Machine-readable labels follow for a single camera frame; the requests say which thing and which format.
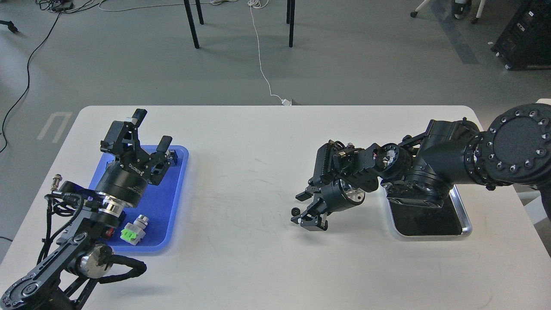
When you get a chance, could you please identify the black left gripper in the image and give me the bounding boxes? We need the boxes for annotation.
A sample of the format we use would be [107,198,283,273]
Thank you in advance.
[95,108,173,207]

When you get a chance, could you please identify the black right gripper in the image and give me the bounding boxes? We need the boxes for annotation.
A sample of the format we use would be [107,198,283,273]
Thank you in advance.
[291,179,366,231]

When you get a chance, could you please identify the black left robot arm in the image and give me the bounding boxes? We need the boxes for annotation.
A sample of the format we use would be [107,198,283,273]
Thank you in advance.
[1,108,172,310]

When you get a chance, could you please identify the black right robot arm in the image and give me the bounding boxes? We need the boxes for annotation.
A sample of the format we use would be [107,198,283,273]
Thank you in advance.
[291,103,550,235]

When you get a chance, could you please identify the silver metal tray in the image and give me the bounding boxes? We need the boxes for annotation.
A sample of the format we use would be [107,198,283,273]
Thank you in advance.
[387,185,473,241]

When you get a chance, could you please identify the red emergency stop button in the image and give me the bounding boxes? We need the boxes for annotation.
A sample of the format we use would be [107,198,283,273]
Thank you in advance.
[103,227,115,241]

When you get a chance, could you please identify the black table legs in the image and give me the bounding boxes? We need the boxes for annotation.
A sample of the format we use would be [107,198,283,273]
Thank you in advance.
[183,0,296,49]

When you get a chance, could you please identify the white chair at right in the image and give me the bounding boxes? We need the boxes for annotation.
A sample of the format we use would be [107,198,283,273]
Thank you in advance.
[517,98,551,225]

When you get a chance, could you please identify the white office chair base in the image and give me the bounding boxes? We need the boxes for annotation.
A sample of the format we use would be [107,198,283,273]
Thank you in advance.
[410,0,486,24]

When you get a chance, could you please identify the black equipment cart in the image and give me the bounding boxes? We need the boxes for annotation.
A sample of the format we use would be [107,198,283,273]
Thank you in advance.
[491,0,551,71]

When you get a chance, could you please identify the green white push button switch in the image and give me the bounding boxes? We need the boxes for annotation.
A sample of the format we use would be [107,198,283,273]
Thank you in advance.
[120,214,149,245]

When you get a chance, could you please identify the white cable with plug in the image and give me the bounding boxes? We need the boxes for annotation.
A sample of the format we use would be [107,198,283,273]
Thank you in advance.
[247,0,292,105]

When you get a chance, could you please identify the black floor cable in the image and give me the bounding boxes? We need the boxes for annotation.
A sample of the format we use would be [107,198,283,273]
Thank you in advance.
[0,0,99,155]

